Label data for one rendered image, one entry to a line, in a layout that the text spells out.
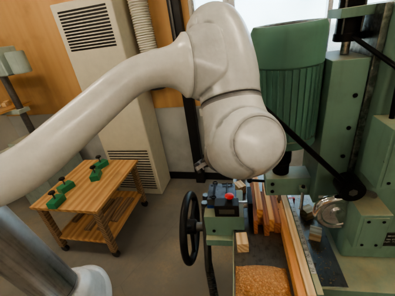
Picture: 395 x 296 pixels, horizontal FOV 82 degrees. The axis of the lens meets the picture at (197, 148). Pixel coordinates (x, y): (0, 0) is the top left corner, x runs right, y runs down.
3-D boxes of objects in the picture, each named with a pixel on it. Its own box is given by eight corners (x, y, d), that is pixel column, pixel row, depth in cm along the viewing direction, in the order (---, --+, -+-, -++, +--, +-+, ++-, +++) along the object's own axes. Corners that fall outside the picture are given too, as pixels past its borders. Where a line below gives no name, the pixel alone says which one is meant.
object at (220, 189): (209, 191, 88) (208, 180, 85) (238, 191, 86) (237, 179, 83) (206, 217, 77) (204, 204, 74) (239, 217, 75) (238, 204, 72)
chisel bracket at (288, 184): (263, 186, 83) (263, 167, 79) (304, 185, 80) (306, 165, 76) (265, 199, 76) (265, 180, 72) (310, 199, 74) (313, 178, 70)
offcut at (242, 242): (236, 241, 74) (235, 232, 72) (246, 240, 74) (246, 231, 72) (237, 252, 70) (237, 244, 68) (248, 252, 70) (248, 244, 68)
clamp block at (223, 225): (210, 206, 94) (207, 189, 89) (243, 206, 91) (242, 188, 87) (206, 236, 81) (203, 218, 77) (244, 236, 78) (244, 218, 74)
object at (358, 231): (338, 222, 68) (345, 191, 62) (364, 222, 67) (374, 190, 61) (352, 249, 60) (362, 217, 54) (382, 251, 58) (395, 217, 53)
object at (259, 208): (253, 190, 94) (252, 177, 91) (257, 190, 94) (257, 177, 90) (256, 225, 78) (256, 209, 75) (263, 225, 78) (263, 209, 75)
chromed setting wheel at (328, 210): (308, 222, 69) (313, 190, 64) (353, 222, 67) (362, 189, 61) (311, 230, 67) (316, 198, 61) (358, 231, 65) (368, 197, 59)
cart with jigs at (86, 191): (102, 201, 246) (80, 149, 215) (151, 203, 232) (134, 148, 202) (59, 255, 190) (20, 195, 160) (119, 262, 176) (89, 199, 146)
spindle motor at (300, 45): (250, 128, 78) (248, 26, 63) (305, 124, 75) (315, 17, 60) (254, 154, 63) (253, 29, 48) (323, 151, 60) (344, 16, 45)
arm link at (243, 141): (261, 172, 44) (248, 107, 45) (310, 173, 28) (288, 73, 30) (207, 182, 42) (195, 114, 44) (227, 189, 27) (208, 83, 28)
